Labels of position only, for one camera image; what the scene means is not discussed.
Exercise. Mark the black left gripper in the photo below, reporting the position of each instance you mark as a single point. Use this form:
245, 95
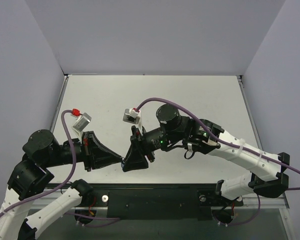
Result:
87, 151

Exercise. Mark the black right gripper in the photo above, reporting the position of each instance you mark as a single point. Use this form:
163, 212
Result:
140, 144

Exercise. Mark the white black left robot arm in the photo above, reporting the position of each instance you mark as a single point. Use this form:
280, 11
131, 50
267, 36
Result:
31, 176

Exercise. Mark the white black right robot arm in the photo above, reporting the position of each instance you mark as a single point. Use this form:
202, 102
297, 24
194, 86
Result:
266, 176

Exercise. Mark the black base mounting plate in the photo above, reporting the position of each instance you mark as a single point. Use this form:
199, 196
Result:
147, 201

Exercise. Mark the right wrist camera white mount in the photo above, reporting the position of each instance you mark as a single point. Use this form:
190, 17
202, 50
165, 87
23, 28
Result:
133, 116

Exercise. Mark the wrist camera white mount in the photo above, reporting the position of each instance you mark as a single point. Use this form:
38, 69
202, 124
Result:
82, 120
133, 116

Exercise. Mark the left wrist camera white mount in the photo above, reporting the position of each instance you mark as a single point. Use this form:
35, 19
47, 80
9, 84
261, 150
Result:
82, 120

